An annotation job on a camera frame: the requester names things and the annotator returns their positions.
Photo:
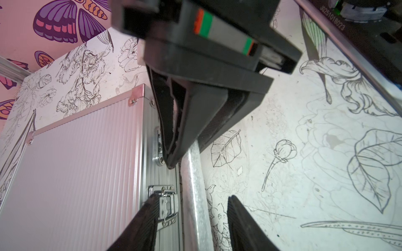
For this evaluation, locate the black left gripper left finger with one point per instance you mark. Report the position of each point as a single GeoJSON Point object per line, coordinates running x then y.
{"type": "Point", "coordinates": [141, 232]}

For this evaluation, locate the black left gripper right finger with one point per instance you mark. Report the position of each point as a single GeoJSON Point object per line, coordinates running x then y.
{"type": "Point", "coordinates": [245, 234]}

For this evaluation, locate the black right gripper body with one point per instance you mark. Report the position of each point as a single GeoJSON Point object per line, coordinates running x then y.
{"type": "Point", "coordinates": [219, 43]}

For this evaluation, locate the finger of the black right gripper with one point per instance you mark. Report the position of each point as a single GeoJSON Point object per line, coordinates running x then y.
{"type": "Point", "coordinates": [185, 109]}
{"type": "Point", "coordinates": [237, 106]}

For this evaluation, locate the pink square poker case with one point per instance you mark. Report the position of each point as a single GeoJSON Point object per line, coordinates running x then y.
{"type": "Point", "coordinates": [79, 182]}

